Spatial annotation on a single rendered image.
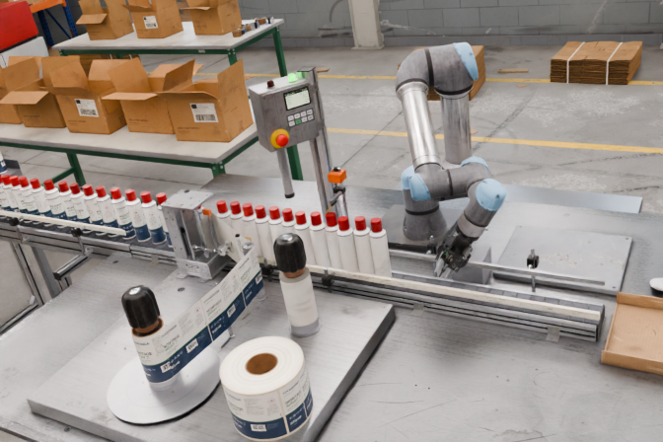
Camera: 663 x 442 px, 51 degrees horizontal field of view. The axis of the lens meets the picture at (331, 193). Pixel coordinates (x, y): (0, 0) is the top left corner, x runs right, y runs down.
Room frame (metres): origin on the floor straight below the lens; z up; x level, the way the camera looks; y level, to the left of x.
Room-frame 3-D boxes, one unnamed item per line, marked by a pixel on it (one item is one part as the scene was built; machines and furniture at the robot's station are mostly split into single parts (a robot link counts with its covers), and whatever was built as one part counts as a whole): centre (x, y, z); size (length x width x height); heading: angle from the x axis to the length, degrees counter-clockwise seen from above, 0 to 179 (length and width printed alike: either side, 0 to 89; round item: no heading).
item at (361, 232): (1.80, -0.07, 0.98); 0.05 x 0.05 x 0.20
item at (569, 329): (1.87, 0.05, 0.85); 1.65 x 0.11 x 0.05; 58
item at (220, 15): (6.18, 0.76, 0.97); 0.43 x 0.42 x 0.37; 143
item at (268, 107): (2.00, 0.10, 1.38); 0.17 x 0.10 x 0.19; 113
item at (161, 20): (6.46, 1.33, 0.97); 0.42 x 0.39 x 0.37; 144
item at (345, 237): (1.82, -0.02, 0.98); 0.05 x 0.05 x 0.20
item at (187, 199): (2.02, 0.46, 1.14); 0.14 x 0.11 x 0.01; 58
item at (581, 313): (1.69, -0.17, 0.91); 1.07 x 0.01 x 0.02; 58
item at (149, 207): (2.26, 0.66, 0.98); 0.05 x 0.05 x 0.20
